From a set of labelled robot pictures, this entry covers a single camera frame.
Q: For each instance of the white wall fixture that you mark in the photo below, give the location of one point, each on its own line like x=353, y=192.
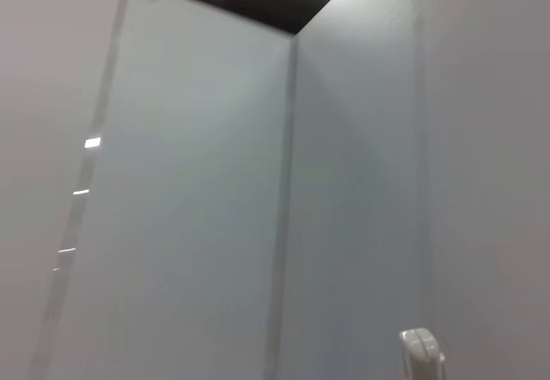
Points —
x=423, y=354

